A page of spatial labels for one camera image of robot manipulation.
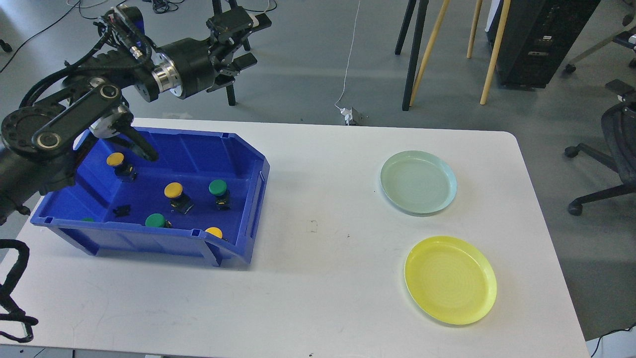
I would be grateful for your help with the wooden pole left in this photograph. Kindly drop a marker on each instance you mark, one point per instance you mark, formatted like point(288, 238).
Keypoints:
point(428, 50)

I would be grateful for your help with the green button front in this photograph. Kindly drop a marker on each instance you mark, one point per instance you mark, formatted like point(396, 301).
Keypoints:
point(157, 220)

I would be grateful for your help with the white power adapter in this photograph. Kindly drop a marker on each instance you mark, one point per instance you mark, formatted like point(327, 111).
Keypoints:
point(351, 116)

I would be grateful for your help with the small black part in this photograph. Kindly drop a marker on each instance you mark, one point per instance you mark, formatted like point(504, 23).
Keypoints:
point(122, 210)

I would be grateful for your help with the blue plastic storage bin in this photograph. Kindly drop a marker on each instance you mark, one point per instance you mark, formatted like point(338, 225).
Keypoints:
point(192, 158)

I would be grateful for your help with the yellow plate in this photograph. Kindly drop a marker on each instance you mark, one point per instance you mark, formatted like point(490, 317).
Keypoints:
point(450, 280)

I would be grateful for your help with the wooden pole middle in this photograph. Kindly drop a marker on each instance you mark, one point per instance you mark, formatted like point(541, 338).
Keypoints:
point(473, 32)

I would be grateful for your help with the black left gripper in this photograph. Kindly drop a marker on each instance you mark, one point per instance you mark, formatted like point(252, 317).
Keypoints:
point(198, 69)

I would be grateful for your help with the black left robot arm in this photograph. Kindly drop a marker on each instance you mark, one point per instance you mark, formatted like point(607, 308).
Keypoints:
point(61, 117)

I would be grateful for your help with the light green plate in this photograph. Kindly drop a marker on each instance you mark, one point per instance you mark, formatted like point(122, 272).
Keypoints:
point(418, 183)

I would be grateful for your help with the black computer tower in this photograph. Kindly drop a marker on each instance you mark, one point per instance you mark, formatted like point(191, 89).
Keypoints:
point(537, 37)

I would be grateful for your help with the black tripod leg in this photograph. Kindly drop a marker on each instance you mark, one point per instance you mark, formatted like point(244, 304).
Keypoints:
point(417, 10)

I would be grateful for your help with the yellow button front edge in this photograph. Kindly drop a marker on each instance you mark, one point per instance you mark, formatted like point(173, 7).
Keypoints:
point(216, 232)

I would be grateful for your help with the yellow button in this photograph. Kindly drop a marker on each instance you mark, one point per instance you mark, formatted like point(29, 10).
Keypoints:
point(121, 167)
point(178, 199)

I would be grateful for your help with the green button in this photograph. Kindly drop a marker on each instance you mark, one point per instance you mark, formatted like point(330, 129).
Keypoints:
point(220, 191)
point(157, 220)

